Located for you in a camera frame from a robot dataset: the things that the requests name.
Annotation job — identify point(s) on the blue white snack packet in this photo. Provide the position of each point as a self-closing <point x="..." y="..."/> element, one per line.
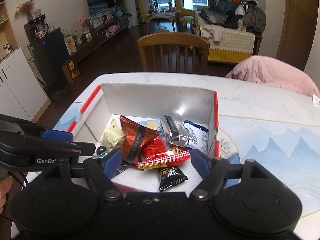
<point x="199" y="136"/>

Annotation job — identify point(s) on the sofa with white cover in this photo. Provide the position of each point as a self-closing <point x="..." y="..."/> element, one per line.
<point x="234" y="30"/>

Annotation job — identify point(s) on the yellow brown gift box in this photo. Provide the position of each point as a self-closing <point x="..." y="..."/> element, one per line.
<point x="71" y="71"/>

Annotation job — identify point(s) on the dark red snack bag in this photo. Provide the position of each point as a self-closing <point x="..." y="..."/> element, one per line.
<point x="136" y="136"/>

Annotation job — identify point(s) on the white cabinet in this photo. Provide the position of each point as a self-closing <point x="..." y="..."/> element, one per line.
<point x="21" y="93"/>

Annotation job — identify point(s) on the wooden dining chair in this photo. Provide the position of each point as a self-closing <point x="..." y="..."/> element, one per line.
<point x="174" y="53"/>

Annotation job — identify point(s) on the round dark foil candy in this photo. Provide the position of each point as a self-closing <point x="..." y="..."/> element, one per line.
<point x="102" y="151"/>

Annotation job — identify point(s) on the pale yellow snack packet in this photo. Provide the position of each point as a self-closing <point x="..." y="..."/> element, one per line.
<point x="112" y="135"/>

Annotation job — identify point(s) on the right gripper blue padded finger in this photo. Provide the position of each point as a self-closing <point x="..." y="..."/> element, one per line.
<point x="111" y="162"/>
<point x="201" y="162"/>

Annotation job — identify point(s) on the black small snack packet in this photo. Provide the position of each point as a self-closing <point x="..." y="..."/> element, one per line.
<point x="170" y="176"/>

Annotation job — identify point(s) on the dark tv console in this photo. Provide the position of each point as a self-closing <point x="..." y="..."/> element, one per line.
<point x="100" y="35"/>

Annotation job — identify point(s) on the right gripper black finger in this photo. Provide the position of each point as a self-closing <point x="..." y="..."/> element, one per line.
<point x="85" y="148"/>

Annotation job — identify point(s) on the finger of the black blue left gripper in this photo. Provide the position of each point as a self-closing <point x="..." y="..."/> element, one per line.
<point x="57" y="135"/>

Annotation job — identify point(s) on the person's left hand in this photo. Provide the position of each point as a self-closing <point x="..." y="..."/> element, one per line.
<point x="5" y="186"/>

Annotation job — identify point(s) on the red checkered snack packet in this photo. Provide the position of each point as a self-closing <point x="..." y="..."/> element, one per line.
<point x="159" y="154"/>

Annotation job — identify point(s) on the wooden wall shelf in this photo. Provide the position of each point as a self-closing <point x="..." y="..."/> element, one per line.
<point x="7" y="36"/>

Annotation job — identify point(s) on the red cardboard box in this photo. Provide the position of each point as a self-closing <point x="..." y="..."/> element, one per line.
<point x="157" y="128"/>

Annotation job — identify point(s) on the silver foil snack packet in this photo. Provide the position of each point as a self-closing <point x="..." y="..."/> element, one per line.
<point x="175" y="132"/>

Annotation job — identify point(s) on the black refrigerator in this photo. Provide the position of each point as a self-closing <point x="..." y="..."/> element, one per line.
<point x="51" y="54"/>

